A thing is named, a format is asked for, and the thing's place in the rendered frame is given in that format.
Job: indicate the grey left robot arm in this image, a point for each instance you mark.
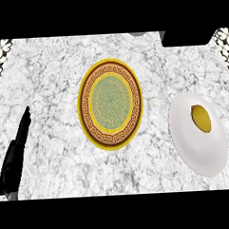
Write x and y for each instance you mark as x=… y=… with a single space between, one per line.
x=11 y=197

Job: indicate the grey round object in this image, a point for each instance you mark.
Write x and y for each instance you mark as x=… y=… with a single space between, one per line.
x=137 y=34

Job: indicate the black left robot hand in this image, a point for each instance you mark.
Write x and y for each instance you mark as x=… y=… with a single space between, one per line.
x=14 y=159

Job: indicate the yellow patterned plate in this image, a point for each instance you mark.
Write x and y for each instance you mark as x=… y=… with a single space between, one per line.
x=110 y=104

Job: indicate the black appliance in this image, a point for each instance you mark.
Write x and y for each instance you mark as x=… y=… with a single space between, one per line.
x=187 y=37

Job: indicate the white plate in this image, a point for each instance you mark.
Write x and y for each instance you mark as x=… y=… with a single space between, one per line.
x=191 y=147

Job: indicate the yellow lemon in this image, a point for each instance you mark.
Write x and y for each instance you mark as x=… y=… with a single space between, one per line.
x=201 y=118

